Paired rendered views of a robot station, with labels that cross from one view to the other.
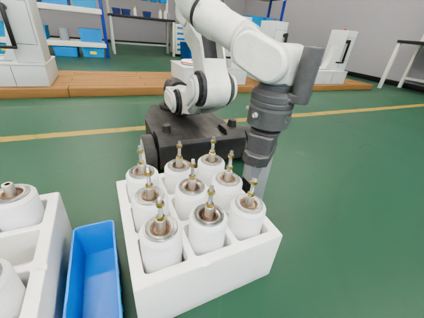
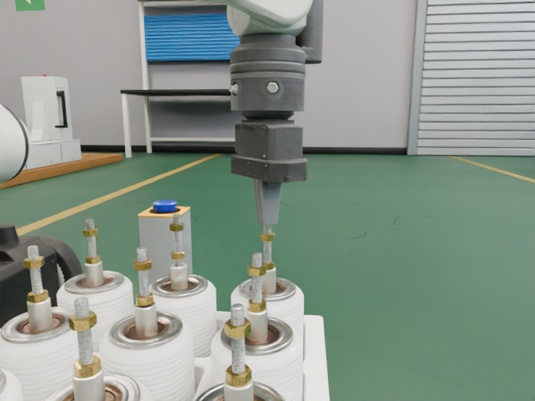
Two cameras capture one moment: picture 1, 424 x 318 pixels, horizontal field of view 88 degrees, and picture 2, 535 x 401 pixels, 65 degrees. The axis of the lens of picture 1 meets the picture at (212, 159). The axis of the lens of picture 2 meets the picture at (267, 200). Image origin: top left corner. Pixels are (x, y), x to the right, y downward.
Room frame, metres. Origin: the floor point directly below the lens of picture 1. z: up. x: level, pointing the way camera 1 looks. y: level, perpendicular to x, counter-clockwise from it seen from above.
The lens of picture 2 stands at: (0.17, 0.32, 0.47)
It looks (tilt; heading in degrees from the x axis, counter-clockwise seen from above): 11 degrees down; 303
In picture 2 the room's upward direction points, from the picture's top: straight up
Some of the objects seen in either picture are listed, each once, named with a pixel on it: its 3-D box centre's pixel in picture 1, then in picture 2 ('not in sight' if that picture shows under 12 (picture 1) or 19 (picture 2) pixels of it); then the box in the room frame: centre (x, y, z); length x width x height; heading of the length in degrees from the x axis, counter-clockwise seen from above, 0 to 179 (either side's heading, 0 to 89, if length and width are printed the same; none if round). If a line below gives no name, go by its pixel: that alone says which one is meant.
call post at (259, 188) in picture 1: (253, 179); (169, 296); (0.70, -0.17, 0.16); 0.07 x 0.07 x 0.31; 28
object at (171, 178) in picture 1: (178, 187); (49, 399); (0.60, 0.11, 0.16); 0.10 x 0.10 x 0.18
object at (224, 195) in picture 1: (224, 201); (182, 348); (0.55, -0.05, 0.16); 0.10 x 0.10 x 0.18
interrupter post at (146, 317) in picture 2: (192, 182); (146, 318); (0.50, 0.05, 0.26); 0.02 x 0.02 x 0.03
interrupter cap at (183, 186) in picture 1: (192, 186); (146, 329); (0.50, 0.05, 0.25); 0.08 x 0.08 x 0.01
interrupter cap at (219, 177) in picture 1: (227, 178); (179, 286); (0.55, -0.05, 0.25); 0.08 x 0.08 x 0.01
